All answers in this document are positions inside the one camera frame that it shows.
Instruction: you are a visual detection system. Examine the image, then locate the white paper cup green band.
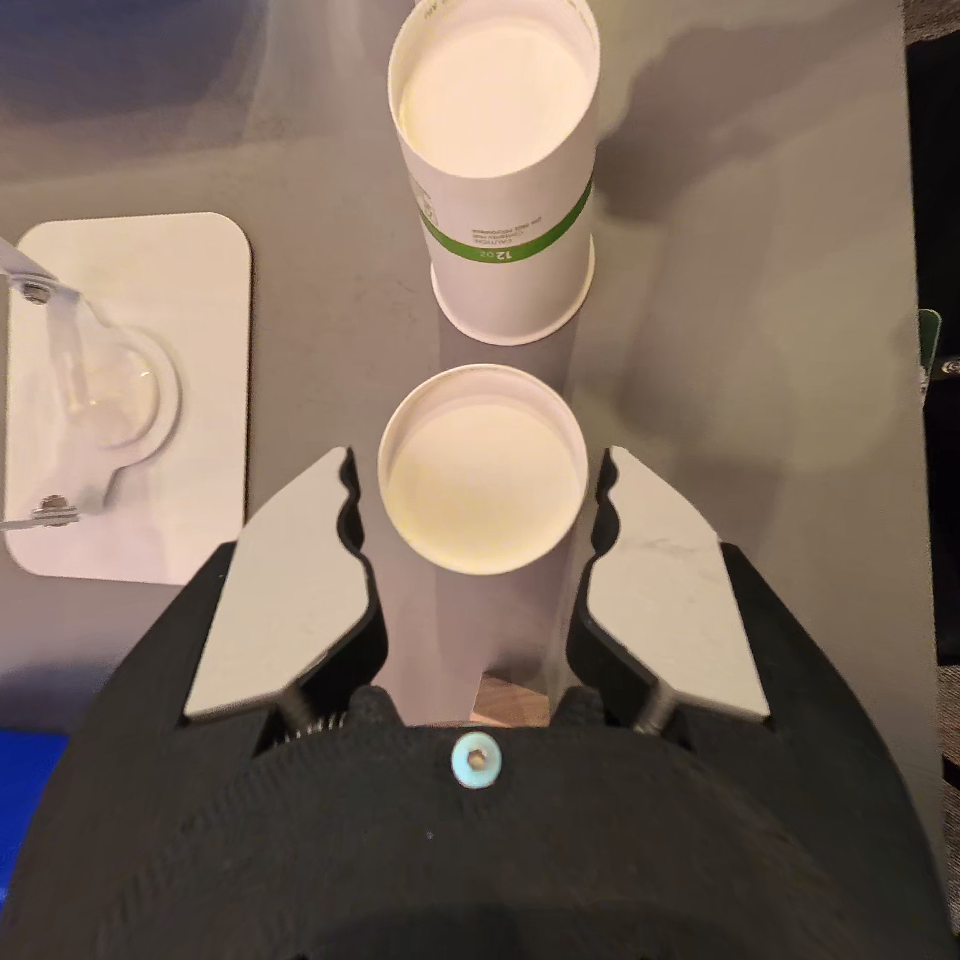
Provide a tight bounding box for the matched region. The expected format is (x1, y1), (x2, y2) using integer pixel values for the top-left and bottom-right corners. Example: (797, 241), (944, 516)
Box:
(387, 0), (603, 348)
(377, 363), (591, 576)

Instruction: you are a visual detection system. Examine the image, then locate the white rounded base plate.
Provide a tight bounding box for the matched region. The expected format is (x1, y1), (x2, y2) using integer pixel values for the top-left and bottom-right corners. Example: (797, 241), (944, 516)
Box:
(3, 212), (255, 586)

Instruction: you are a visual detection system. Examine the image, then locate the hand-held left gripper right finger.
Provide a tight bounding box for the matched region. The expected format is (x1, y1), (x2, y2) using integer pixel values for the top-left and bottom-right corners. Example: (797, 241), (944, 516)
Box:
(566, 446), (774, 732)

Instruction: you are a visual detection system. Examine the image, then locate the small green tag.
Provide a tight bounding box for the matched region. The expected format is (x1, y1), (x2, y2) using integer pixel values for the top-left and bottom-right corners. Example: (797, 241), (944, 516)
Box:
(918, 309), (944, 393)

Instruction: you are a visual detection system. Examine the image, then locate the blue plastic container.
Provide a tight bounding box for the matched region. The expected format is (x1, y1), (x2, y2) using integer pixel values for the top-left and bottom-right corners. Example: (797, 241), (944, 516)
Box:
(0, 731), (72, 894)

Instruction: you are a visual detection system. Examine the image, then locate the clear acrylic dome bracket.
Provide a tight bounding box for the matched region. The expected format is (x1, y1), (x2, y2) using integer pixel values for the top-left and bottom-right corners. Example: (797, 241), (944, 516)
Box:
(0, 238), (185, 532)

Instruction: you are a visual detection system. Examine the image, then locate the grey desk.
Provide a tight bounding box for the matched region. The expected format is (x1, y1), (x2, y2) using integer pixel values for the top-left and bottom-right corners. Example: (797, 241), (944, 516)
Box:
(0, 0), (942, 740)

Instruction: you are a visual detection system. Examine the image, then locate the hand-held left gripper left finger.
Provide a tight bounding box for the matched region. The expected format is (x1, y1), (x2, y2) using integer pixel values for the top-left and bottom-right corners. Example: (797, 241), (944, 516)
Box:
(183, 446), (391, 725)

